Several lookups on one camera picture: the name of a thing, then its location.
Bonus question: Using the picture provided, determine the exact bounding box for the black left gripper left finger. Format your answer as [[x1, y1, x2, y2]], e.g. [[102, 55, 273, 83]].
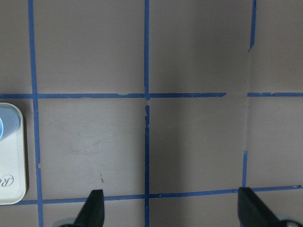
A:
[[73, 189, 105, 227]]

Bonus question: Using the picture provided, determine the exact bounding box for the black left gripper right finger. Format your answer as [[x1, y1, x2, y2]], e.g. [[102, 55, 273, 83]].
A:
[[237, 187, 280, 227]]

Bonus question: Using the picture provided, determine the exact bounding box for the light blue cup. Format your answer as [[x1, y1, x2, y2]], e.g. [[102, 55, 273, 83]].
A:
[[0, 107, 20, 140]]

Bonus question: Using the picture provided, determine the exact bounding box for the white rabbit tray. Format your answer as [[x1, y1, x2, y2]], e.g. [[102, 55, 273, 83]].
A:
[[0, 103, 27, 205]]

